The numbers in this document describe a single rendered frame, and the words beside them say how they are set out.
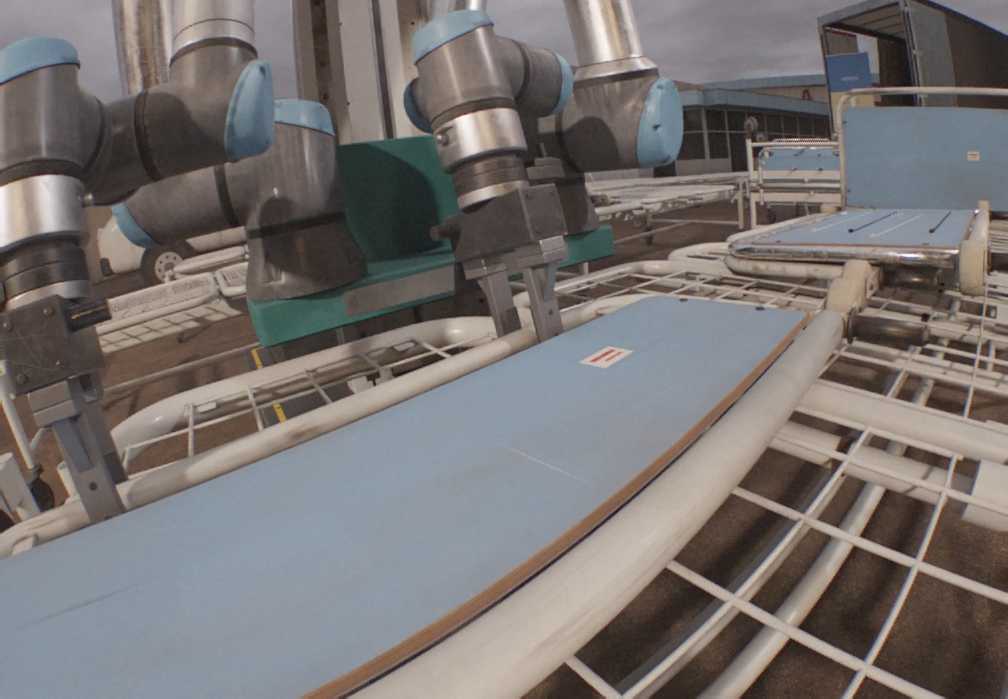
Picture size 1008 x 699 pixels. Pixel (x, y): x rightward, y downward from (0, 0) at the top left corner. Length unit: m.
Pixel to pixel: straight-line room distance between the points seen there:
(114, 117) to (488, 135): 0.35
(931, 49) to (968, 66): 1.51
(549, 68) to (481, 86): 0.13
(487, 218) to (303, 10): 0.61
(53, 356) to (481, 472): 0.26
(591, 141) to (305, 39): 0.53
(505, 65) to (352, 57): 0.52
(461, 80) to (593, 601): 0.44
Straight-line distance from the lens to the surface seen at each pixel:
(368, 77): 1.00
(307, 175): 0.69
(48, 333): 0.33
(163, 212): 0.73
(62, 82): 0.42
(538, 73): 0.58
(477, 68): 0.50
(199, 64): 0.47
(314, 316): 0.69
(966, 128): 1.76
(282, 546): 0.25
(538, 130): 0.87
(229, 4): 0.51
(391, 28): 1.05
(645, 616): 0.86
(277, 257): 0.68
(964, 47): 11.79
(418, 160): 0.91
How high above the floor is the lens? 0.68
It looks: 16 degrees down
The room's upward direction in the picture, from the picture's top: 7 degrees counter-clockwise
